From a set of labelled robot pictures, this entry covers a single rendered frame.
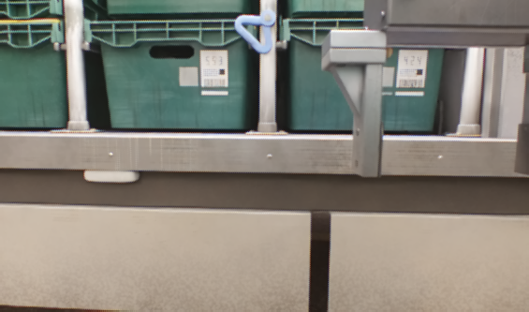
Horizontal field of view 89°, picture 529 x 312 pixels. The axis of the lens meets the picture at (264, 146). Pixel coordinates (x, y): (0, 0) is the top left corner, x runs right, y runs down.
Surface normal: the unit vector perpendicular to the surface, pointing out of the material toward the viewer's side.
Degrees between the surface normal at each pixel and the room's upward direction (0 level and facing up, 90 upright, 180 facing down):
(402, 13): 90
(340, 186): 90
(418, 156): 90
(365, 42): 90
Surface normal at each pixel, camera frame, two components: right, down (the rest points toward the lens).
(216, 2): -0.05, 0.10
